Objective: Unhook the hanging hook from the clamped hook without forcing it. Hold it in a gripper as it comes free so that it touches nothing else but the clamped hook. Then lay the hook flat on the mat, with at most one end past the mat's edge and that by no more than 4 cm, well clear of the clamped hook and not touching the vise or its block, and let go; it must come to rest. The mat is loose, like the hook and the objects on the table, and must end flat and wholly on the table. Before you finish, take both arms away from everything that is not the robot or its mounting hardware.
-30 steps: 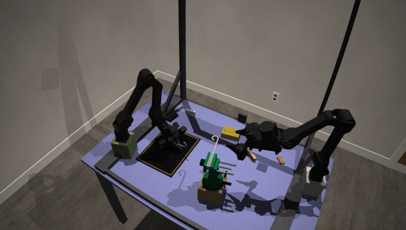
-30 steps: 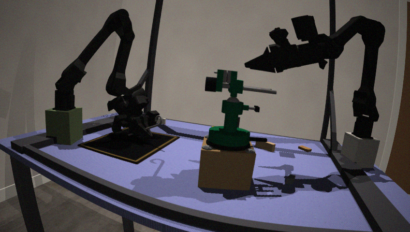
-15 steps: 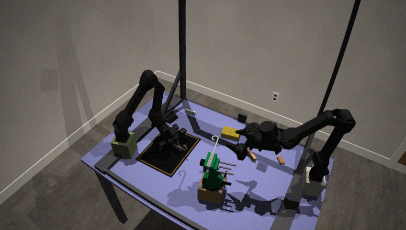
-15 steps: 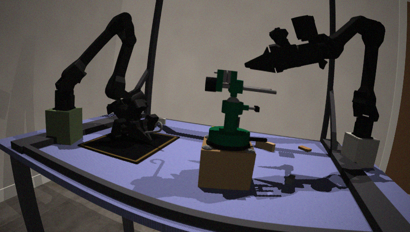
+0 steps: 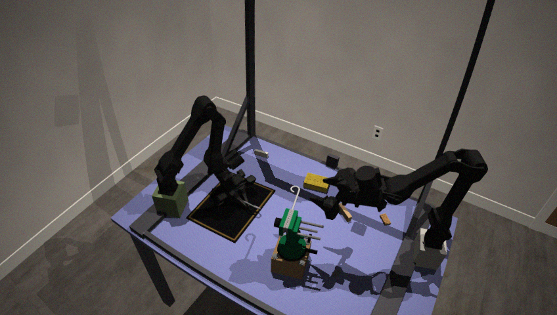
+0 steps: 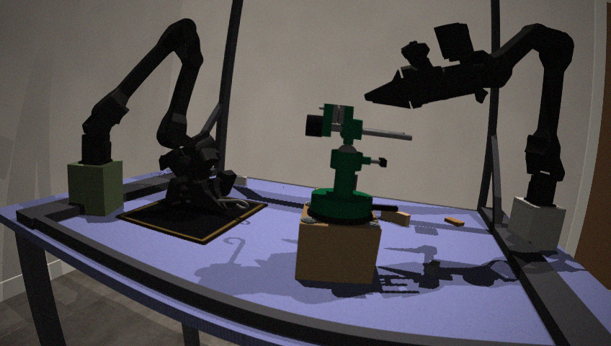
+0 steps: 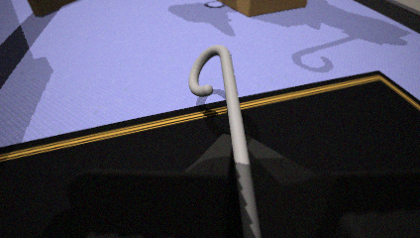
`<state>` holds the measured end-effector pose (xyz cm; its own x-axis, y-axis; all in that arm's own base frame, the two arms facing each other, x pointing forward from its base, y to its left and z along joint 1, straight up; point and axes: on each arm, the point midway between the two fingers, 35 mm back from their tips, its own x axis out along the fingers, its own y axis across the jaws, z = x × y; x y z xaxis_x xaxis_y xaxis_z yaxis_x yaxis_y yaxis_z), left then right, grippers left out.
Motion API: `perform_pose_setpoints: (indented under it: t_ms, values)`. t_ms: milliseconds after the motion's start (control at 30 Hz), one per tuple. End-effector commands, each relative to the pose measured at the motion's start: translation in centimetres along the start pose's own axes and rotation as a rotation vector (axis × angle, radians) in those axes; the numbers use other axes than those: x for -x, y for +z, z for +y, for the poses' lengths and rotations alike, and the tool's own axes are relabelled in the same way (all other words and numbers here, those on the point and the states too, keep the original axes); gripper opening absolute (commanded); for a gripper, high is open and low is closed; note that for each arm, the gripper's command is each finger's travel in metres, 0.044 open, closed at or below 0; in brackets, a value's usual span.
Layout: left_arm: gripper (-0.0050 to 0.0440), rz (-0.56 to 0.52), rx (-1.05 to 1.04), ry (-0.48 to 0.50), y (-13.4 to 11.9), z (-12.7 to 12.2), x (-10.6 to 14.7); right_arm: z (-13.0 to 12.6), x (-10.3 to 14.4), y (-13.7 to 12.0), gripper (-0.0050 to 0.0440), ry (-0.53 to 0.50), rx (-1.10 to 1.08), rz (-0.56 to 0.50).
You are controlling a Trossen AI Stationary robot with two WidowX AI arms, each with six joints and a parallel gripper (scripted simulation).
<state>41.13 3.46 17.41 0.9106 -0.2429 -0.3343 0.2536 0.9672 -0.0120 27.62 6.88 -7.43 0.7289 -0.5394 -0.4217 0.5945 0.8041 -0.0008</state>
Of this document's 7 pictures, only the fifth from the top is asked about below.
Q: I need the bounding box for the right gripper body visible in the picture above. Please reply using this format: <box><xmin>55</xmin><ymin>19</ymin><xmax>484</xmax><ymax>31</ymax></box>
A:
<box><xmin>214</xmin><ymin>172</ymin><xmax>256</xmax><ymax>207</ymax></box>

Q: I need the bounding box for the dark green bench vise body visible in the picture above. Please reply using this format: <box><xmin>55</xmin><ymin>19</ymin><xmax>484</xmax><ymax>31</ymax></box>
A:
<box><xmin>278</xmin><ymin>208</ymin><xmax>306</xmax><ymax>259</ymax></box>

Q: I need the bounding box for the small tan wooden block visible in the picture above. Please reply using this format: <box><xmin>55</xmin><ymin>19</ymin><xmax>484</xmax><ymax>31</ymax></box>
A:
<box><xmin>380</xmin><ymin>213</ymin><xmax>391</xmax><ymax>225</ymax></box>

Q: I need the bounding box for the yellow sponge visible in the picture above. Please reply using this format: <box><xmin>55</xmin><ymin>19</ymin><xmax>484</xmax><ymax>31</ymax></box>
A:
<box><xmin>303</xmin><ymin>173</ymin><xmax>329</xmax><ymax>193</ymax></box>

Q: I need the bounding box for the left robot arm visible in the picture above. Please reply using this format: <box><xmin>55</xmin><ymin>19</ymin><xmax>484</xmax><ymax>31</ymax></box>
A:
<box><xmin>334</xmin><ymin>149</ymin><xmax>488</xmax><ymax>250</ymax></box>

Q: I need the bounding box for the brown rectangular block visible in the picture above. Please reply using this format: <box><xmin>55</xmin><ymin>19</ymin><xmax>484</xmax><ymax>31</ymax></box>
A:
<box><xmin>338</xmin><ymin>203</ymin><xmax>352</xmax><ymax>222</ymax></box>

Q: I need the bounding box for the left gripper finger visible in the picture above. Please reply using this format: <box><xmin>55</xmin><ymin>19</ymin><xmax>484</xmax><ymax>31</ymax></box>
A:
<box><xmin>323</xmin><ymin>177</ymin><xmax>336</xmax><ymax>186</ymax></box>
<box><xmin>310</xmin><ymin>195</ymin><xmax>328</xmax><ymax>210</ymax></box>

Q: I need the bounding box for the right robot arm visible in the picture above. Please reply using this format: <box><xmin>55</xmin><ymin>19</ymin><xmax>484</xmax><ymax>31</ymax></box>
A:
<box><xmin>154</xmin><ymin>95</ymin><xmax>246</xmax><ymax>196</ymax></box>

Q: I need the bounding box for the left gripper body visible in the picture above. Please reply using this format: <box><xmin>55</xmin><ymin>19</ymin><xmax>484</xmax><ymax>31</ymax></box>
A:
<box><xmin>323</xmin><ymin>167</ymin><xmax>361</xmax><ymax>220</ymax></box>

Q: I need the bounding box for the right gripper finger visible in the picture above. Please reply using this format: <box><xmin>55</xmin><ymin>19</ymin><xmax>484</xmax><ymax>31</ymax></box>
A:
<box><xmin>239</xmin><ymin>186</ymin><xmax>248</xmax><ymax>202</ymax></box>
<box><xmin>229</xmin><ymin>192</ymin><xmax>248</xmax><ymax>208</ymax></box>

